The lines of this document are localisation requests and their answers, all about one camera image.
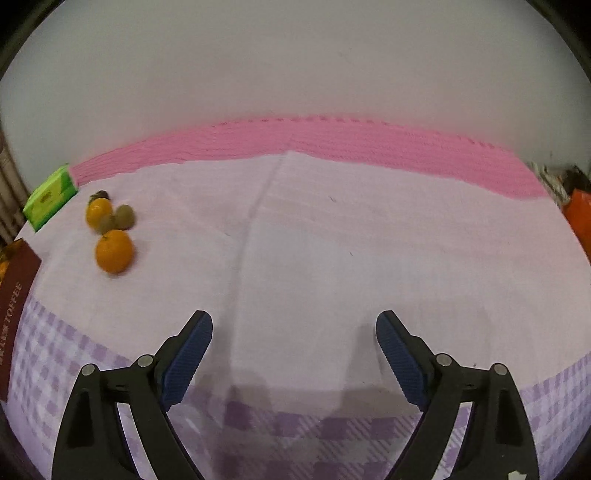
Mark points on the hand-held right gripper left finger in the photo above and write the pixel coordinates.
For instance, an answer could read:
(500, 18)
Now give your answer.
(184, 364)

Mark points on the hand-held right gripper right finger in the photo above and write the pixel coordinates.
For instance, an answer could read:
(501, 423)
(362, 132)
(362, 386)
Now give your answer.
(401, 364)

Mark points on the orange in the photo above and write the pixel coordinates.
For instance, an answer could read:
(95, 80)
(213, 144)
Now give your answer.
(114, 251)
(97, 213)

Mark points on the dark red tin box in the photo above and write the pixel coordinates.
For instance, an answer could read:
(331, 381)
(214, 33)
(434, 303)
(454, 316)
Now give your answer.
(18, 304)

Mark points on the dark brown mangosteen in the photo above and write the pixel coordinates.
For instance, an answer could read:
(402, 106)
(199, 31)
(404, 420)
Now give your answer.
(100, 194)

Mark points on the pink and purple checked tablecloth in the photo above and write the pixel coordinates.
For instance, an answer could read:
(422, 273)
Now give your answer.
(323, 258)

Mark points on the green tissue pack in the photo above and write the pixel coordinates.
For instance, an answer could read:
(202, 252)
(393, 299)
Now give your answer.
(48, 201)

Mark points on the orange plastic bag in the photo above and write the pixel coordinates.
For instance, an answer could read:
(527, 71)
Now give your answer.
(579, 221)

